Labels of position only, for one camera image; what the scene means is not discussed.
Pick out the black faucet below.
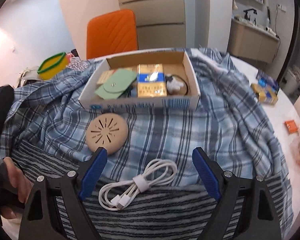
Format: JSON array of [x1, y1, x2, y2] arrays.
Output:
[[243, 8, 257, 21]]

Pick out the red and gold cigarette pack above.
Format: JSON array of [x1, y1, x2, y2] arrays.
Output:
[[96, 67, 136, 86]]

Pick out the beige three-door refrigerator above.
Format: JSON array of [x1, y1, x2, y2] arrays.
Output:
[[118, 0, 186, 49]]

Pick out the white hair dryer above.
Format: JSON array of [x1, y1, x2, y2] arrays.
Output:
[[264, 27, 277, 37]]

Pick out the beige bag on table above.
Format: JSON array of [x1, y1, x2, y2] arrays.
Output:
[[15, 66, 42, 88]]

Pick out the small orange packet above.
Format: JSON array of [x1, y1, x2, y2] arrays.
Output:
[[284, 120, 299, 134]]

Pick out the blue and gold cigarette pack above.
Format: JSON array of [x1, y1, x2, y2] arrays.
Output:
[[137, 64, 167, 98]]

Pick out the bathroom waste bin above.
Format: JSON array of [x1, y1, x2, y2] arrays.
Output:
[[282, 65, 300, 96]]

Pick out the green felt pouch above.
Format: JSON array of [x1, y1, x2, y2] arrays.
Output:
[[95, 69, 137, 100]]

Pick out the blue plaid shirt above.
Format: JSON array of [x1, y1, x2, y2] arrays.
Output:
[[0, 47, 294, 233]]

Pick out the blue cigarette packs on table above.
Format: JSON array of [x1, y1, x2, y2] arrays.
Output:
[[250, 70, 280, 105]]

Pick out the yellow bin with green rim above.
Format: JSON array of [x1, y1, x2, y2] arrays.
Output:
[[37, 52, 68, 80]]

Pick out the open cardboard box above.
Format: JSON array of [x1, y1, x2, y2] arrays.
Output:
[[78, 49, 200, 111]]

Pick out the person's left hand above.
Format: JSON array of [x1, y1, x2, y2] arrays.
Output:
[[3, 157, 33, 204]]

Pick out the blue tissue packet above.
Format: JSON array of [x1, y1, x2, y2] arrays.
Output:
[[128, 86, 138, 98]]

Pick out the orange quilted chair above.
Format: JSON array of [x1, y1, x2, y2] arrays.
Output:
[[86, 9, 138, 59]]

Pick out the beige bathroom vanity cabinet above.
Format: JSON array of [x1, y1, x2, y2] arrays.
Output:
[[227, 19, 280, 63]]

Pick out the beige round slotted disc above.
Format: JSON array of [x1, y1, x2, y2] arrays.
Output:
[[85, 113, 128, 155]]

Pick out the white charging cable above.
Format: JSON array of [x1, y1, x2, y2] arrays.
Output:
[[98, 158, 178, 211]]

